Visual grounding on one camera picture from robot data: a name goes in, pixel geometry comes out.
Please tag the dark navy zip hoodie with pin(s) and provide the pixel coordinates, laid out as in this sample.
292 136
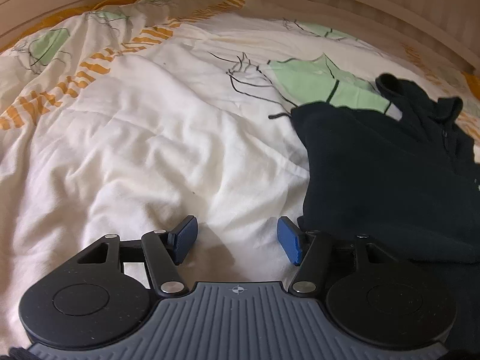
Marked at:
396 187

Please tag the orange bed sheet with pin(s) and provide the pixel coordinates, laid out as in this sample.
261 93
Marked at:
50 19

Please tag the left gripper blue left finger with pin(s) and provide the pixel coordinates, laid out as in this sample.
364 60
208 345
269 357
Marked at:
165 250

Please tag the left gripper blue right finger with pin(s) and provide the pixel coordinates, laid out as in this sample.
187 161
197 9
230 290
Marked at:
309 251

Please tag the white leaf-print duvet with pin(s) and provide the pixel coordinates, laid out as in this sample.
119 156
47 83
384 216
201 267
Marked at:
126 118

